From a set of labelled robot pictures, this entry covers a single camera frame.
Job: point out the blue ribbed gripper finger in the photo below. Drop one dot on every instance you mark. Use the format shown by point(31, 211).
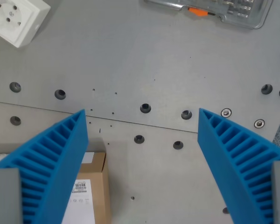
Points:
point(53, 158)
point(233, 158)

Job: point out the brown cardboard box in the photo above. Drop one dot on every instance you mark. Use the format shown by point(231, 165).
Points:
point(93, 184)

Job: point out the silver hex bolt with washer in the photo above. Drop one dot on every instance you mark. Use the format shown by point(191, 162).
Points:
point(259, 123)
point(226, 113)

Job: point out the white electrical socket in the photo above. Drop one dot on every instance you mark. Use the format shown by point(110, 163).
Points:
point(16, 21)

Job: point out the clear plastic bit set case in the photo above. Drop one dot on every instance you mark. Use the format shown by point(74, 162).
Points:
point(231, 10)

